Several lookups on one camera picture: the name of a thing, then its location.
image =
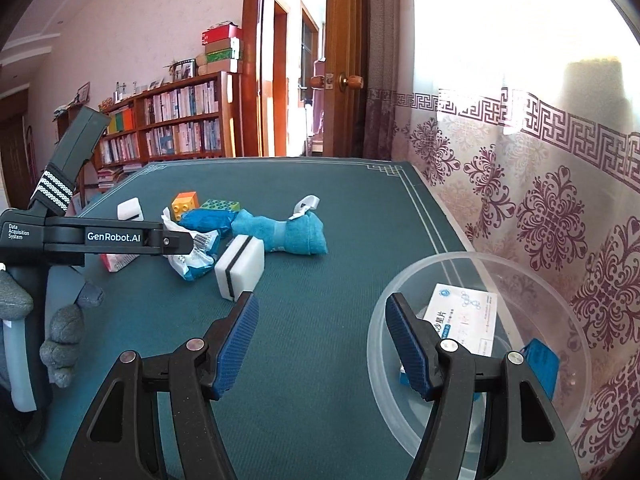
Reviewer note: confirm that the pile of books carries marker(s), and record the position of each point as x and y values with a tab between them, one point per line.
117	175

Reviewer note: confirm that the wooden door frame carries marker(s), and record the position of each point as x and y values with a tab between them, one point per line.
252	60

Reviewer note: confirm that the blue snack packet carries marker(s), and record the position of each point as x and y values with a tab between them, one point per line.
205	221

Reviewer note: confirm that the blue towel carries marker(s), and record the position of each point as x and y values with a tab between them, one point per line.
295	235

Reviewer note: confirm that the tan box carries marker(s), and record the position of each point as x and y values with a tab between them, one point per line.
222	66

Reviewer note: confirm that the photo frame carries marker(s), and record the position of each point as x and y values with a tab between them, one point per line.
184	71

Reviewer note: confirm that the green table mat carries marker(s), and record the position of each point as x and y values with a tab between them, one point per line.
325	285

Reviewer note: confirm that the round wooden door knob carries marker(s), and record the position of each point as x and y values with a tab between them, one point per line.
318	82
351	82

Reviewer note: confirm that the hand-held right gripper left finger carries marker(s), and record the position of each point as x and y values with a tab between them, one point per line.
239	347

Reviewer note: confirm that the brown box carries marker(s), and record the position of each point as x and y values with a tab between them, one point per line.
225	46

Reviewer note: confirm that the orange and yellow toy block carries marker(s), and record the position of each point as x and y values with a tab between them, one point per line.
184	205

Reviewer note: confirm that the wooden door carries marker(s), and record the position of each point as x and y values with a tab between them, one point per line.
347	35

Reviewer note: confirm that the clear plastic bowl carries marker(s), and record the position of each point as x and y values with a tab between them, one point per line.
550	310

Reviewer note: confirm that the green box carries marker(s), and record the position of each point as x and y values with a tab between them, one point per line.
225	56

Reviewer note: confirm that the white and blue packet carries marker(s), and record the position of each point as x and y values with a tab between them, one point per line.
195	264

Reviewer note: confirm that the white sponge with black stripe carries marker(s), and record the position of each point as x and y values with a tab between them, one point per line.
245	260

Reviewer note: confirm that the wooden bookshelf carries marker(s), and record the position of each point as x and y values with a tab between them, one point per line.
227	110

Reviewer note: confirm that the white patterned curtain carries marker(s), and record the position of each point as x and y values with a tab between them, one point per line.
525	185

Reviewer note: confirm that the pink and white box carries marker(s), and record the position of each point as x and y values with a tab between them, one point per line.
117	261

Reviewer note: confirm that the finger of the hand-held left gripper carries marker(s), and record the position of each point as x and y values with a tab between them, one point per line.
177	244

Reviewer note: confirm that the white paper card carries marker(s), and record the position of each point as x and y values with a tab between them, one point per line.
130	208

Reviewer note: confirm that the green toy block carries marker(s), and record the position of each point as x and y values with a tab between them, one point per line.
220	205

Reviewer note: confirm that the rows of shelved books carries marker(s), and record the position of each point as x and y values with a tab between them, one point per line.
180	105

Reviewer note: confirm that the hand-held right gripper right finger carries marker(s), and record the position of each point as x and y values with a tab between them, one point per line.
406	350

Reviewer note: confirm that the person's left hand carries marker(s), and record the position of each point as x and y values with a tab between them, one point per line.
62	330

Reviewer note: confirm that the brown curtain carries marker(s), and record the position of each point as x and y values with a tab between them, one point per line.
387	60

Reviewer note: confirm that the white medicine box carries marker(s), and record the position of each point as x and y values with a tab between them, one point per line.
465	315

